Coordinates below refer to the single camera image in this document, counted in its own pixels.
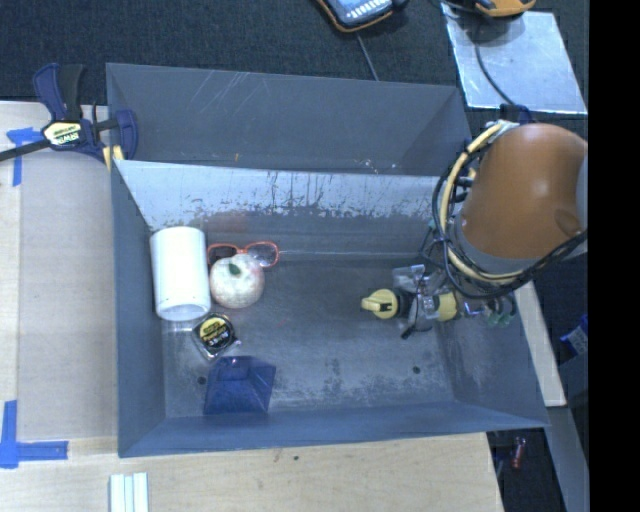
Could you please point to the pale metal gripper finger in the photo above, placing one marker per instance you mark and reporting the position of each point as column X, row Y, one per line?
column 424, row 314
column 409, row 277

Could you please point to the grey metal bin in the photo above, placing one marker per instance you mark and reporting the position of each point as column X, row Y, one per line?
column 320, row 320

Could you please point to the pale toy apple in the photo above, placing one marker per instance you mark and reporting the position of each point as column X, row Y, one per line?
column 236, row 282

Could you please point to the orange sunglasses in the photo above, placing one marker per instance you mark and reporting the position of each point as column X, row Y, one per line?
column 220, row 248

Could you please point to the blue clear plastic box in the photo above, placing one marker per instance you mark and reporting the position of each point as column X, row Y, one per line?
column 239, row 387

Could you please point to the yellow and black tape measure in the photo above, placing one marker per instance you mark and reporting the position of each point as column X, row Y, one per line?
column 215, row 336

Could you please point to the white plastic cup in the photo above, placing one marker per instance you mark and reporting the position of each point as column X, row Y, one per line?
column 180, row 272

